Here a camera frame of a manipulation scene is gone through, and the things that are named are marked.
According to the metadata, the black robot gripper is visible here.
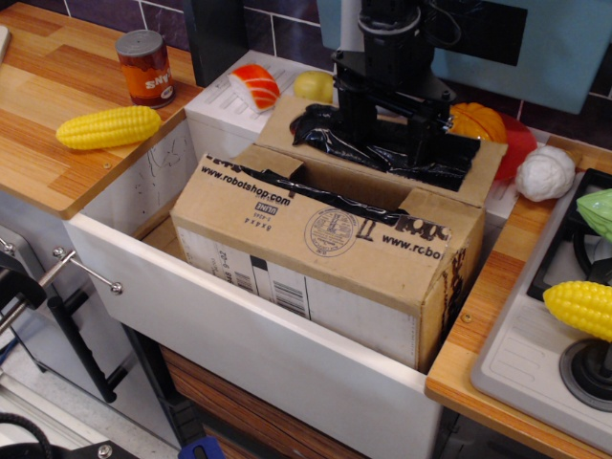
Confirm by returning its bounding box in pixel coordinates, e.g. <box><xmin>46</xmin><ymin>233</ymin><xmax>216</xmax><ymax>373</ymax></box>
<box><xmin>333</xmin><ymin>1</ymin><xmax>453</xmax><ymax>165</ymax></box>

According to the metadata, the brown cardboard shipping box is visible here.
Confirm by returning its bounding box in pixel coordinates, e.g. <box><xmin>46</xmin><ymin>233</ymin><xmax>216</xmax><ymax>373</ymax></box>
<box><xmin>171</xmin><ymin>96</ymin><xmax>506</xmax><ymax>371</ymax></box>

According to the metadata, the orange toy pumpkin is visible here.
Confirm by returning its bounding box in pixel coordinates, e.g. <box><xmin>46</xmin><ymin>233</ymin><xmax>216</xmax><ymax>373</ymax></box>
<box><xmin>450</xmin><ymin>102</ymin><xmax>507</xmax><ymax>143</ymax></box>

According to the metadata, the red plastic plate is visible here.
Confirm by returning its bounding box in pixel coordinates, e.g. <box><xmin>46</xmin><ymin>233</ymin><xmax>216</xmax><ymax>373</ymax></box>
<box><xmin>495</xmin><ymin>114</ymin><xmax>537</xmax><ymax>181</ymax></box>

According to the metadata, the salmon sushi toy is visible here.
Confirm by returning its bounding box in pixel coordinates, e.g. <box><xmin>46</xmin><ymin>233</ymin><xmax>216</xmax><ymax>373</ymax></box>
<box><xmin>228</xmin><ymin>64</ymin><xmax>280</xmax><ymax>113</ymax></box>

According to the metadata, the white toy garlic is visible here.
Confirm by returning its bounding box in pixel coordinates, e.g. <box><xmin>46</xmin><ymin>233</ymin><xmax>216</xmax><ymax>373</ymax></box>
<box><xmin>515</xmin><ymin>145</ymin><xmax>576</xmax><ymax>202</ymax></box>

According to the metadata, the light blue panel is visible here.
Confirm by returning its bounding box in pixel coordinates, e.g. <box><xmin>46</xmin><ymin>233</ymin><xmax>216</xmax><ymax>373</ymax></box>
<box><xmin>317</xmin><ymin>1</ymin><xmax>611</xmax><ymax>114</ymax></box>

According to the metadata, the green toy cabbage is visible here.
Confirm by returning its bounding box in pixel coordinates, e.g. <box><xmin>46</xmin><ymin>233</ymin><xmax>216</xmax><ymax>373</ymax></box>
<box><xmin>577</xmin><ymin>188</ymin><xmax>611</xmax><ymax>241</ymax></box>

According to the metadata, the brown toy soup can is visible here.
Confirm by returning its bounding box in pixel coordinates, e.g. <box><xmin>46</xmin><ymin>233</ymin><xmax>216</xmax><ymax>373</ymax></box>
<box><xmin>115</xmin><ymin>30</ymin><xmax>176</xmax><ymax>108</ymax></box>

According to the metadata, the yellow toy corn right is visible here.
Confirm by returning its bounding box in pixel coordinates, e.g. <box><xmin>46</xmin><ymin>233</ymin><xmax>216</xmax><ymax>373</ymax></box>
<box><xmin>543</xmin><ymin>281</ymin><xmax>611</xmax><ymax>342</ymax></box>

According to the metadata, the yellow toy corn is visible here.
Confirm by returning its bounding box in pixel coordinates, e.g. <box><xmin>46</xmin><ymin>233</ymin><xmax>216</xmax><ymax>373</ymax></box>
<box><xmin>543</xmin><ymin>281</ymin><xmax>611</xmax><ymax>342</ymax></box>
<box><xmin>55</xmin><ymin>106</ymin><xmax>162</xmax><ymax>150</ymax></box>

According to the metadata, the white toy sink basin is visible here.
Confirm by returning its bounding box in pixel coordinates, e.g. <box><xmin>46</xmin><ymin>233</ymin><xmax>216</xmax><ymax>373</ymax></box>
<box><xmin>64</xmin><ymin>49</ymin><xmax>551</xmax><ymax>459</ymax></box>

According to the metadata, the grey toy stove top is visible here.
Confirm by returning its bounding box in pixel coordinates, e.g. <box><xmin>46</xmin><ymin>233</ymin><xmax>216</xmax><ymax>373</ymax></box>
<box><xmin>471</xmin><ymin>169</ymin><xmax>611</xmax><ymax>452</ymax></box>

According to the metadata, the yellow toy corn left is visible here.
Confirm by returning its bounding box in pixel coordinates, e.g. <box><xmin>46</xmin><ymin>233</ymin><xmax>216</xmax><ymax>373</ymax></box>
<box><xmin>55</xmin><ymin>106</ymin><xmax>162</xmax><ymax>150</ymax></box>

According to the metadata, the black stove knob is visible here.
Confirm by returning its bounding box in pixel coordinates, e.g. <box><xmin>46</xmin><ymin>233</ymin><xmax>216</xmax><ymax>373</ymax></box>
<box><xmin>559</xmin><ymin>339</ymin><xmax>611</xmax><ymax>413</ymax></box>

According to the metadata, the silver towel bar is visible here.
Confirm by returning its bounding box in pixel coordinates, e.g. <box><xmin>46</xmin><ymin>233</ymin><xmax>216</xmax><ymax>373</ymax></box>
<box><xmin>0</xmin><ymin>241</ymin><xmax>124</xmax><ymax>336</ymax></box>

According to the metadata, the black metal clamp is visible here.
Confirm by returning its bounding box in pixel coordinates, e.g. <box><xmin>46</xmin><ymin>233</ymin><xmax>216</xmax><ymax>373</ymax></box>
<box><xmin>1</xmin><ymin>252</ymin><xmax>47</xmax><ymax>316</ymax></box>

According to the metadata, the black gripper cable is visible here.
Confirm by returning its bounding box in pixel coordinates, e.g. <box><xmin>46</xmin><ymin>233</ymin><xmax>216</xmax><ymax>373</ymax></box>
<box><xmin>425</xmin><ymin>0</ymin><xmax>464</xmax><ymax>48</ymax></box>

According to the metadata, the blue clamp handle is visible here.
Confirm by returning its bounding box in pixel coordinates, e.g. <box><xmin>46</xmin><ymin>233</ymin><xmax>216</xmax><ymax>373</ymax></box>
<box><xmin>178</xmin><ymin>437</ymin><xmax>226</xmax><ymax>459</ymax></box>

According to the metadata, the black cabinet handle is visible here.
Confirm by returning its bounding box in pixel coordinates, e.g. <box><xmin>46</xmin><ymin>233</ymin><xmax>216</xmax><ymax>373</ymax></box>
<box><xmin>47</xmin><ymin>289</ymin><xmax>128</xmax><ymax>403</ymax></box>

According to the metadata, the black ribbed hose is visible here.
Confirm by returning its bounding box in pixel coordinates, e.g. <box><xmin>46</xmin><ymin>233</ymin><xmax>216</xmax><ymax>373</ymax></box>
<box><xmin>0</xmin><ymin>411</ymin><xmax>54</xmax><ymax>459</ymax></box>

